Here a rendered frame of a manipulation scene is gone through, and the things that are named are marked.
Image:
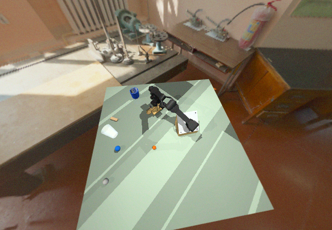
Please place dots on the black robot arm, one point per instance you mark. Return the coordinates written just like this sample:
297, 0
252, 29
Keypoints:
173, 107

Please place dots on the clear plastic cup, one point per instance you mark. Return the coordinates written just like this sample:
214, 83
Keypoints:
109, 131

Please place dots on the grey ball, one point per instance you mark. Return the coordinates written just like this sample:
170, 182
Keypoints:
105, 181

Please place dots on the blue cup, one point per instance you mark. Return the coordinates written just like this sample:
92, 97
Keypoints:
134, 93

